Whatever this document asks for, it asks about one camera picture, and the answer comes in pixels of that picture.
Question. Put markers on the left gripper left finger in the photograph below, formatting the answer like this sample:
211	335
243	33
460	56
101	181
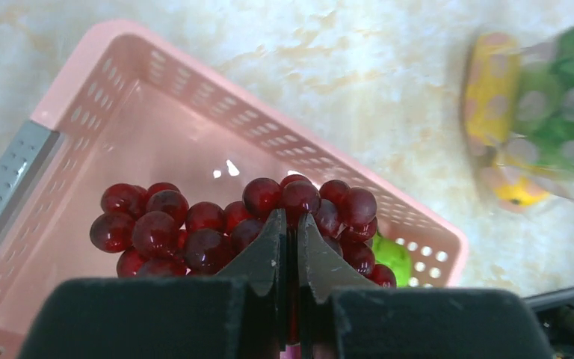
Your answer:
240	312

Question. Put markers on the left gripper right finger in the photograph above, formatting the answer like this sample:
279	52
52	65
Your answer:
345	315

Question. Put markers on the green lime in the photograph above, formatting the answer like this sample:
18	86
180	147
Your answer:
396	257

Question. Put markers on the dark red grapes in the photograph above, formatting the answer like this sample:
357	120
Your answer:
156	231

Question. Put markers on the clear zip top bag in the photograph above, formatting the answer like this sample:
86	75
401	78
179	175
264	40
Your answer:
518	117

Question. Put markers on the green lettuce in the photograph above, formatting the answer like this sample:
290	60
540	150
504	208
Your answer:
544	121

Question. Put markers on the pink plastic basket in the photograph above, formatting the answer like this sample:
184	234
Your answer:
128	106

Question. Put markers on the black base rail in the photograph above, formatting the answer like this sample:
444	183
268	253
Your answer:
555	314

